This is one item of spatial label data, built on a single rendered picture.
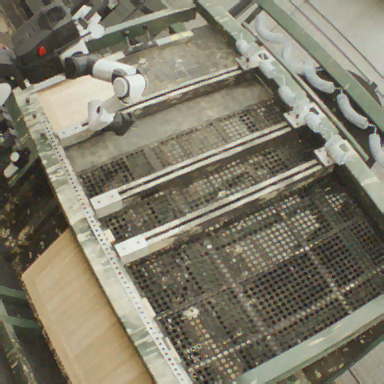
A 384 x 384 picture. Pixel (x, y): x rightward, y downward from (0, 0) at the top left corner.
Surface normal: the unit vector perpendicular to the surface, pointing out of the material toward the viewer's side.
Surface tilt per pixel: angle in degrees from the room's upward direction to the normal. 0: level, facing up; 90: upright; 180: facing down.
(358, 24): 90
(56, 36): 90
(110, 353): 90
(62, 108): 54
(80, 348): 90
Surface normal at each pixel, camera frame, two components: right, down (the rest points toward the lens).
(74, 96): 0.02, -0.60
